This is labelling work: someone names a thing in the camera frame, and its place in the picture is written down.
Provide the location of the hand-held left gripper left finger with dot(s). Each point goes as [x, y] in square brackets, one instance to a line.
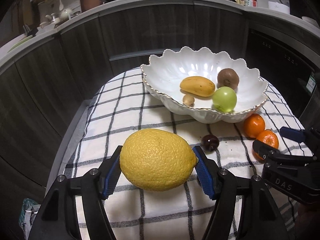
[112, 177]

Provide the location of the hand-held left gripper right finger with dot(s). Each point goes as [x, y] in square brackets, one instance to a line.
[203, 172]

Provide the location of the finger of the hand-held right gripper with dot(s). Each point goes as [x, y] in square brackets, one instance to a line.
[261, 148]
[292, 133]

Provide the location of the orange tangerine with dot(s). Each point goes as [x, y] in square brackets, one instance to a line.
[268, 140]
[254, 125]

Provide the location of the yellow lemon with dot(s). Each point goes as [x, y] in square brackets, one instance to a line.
[157, 160]

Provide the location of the green apple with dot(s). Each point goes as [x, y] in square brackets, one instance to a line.
[224, 99]

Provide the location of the small brown longan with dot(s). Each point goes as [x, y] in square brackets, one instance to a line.
[188, 100]

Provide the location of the brown kiwi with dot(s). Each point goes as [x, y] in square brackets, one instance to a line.
[228, 77]

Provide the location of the yellow mango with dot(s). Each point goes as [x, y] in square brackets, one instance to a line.
[197, 86]

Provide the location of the white scalloped bowl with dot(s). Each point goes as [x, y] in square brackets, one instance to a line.
[170, 72]

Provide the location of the dark red plum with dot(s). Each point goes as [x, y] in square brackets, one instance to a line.
[210, 142]

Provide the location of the black and white checked cloth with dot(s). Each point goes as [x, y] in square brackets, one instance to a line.
[150, 115]

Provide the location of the black dishwasher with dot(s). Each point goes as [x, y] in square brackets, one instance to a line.
[270, 55]

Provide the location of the white plate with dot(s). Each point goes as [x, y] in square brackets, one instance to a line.
[310, 21]

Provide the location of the white square container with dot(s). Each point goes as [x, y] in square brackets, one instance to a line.
[278, 8]

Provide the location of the black microwave oven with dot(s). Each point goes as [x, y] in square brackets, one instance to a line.
[300, 5]

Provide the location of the green basin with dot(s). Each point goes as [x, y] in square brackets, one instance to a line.
[21, 44]

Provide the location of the black knife block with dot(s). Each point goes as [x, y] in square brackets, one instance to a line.
[31, 31]

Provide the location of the white teapot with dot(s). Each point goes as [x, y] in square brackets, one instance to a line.
[66, 14]

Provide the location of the white hanging spoon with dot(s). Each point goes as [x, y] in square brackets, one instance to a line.
[61, 3]

